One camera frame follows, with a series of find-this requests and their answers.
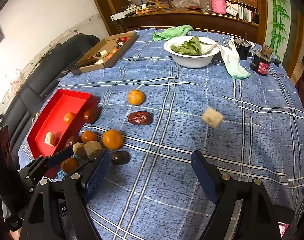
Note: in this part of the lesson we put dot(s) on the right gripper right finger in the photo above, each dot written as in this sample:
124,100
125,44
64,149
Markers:
257,218

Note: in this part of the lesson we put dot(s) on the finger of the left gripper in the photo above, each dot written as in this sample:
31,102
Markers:
59,157

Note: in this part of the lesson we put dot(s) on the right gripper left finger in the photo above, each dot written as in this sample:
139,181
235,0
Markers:
70,197

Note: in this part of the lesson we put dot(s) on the small orange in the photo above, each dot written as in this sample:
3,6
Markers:
88,136
68,117

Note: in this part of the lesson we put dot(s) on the large orange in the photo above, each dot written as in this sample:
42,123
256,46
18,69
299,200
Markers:
112,139

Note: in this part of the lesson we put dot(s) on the dark plum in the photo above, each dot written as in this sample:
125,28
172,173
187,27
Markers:
120,158

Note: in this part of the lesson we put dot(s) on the beige cube in tray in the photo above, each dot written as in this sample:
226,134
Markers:
50,139

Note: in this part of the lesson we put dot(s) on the dark red date near tray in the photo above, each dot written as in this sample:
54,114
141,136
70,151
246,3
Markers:
73,140

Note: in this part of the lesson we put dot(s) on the small beige cube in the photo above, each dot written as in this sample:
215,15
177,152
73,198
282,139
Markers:
79,150

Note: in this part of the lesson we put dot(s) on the red tray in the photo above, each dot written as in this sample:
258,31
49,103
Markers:
51,119

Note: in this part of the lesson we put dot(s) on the black sofa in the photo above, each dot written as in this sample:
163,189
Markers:
40,85

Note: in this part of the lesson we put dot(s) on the smooth red date by tray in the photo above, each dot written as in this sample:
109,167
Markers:
92,114

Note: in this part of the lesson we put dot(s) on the knife on box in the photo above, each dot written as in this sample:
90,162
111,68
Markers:
76,69

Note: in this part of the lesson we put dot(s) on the wrinkled red date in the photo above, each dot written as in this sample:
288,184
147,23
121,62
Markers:
140,118

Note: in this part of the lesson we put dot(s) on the yellowish orange on table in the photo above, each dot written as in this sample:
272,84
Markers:
136,97

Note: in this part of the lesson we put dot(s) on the cardboard box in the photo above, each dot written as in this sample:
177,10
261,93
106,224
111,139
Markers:
108,51

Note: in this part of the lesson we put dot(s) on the blue plaid tablecloth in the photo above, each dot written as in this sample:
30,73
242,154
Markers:
157,195

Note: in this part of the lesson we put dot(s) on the black red ink bottle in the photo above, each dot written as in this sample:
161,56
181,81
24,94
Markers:
262,60

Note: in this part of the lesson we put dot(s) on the white cloth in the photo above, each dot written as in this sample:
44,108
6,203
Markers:
230,58

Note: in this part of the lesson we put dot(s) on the white bowl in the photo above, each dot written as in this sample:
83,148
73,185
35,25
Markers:
193,62

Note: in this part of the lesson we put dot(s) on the green lettuce leaves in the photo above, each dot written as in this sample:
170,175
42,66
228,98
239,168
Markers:
191,47

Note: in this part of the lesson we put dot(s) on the green cloth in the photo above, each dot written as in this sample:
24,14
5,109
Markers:
172,32

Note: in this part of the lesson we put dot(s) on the wooden sideboard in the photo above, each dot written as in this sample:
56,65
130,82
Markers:
199,20

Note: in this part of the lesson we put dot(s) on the plastic bag on sideboard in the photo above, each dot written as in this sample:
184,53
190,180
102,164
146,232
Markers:
185,3

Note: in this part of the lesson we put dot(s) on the pink cup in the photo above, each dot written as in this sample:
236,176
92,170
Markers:
219,6

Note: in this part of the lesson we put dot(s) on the clear glass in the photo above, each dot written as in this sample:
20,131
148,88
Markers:
206,5

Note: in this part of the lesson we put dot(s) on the black camera on table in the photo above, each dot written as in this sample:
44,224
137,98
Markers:
243,46

